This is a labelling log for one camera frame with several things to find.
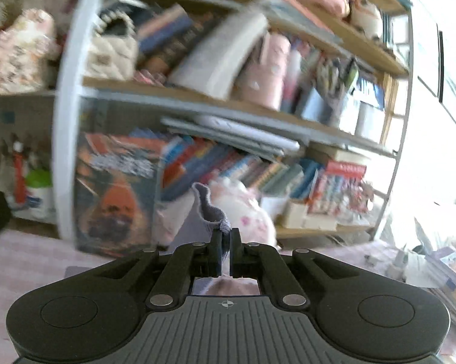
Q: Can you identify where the lavender fleece garment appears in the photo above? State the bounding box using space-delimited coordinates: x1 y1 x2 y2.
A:
169 182 231 251

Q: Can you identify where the white pink plush bunny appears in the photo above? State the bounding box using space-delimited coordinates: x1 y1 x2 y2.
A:
152 178 276 252

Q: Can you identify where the row of colourful books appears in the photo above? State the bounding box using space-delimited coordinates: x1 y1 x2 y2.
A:
155 132 323 202

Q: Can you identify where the red colourful boxed book set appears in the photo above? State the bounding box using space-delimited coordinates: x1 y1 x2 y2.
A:
307 160 367 216

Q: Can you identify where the large orange dark cover book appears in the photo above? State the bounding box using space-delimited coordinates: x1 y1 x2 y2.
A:
74 133 167 257

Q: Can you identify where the white wooden bookshelf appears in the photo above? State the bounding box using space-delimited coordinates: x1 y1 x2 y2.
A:
52 0 414 253

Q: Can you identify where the pink cylindrical box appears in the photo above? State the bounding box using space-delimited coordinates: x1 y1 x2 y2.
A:
234 32 291 111

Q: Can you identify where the white tub green lid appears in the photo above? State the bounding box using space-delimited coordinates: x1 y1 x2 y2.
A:
25 168 54 219

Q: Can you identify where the red tube bottle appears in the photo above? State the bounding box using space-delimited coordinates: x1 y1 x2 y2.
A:
12 140 26 206

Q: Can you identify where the cream quilted pearl handbag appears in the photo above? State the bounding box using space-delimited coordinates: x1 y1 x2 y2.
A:
84 9 138 81

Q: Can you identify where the floral pink fabric bundle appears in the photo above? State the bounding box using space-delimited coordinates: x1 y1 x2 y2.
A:
0 8 60 95

